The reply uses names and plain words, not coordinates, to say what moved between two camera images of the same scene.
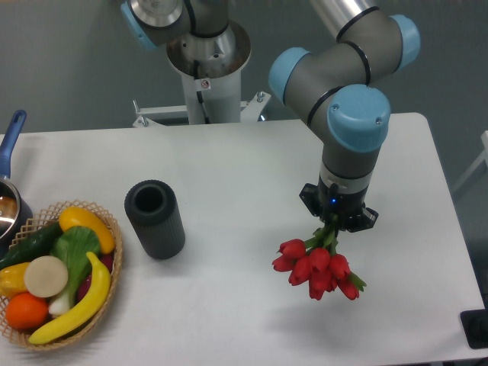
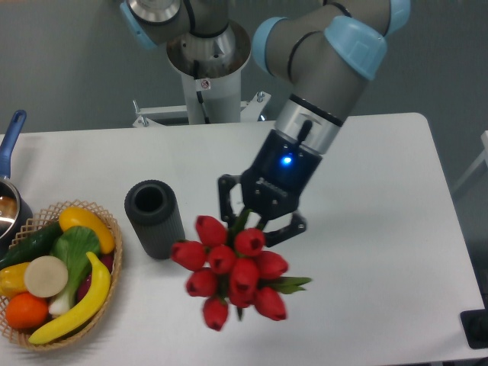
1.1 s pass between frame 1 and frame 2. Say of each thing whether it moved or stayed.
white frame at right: stayed
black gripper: moved
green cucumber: stayed
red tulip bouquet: moved
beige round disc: stayed
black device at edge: stayed
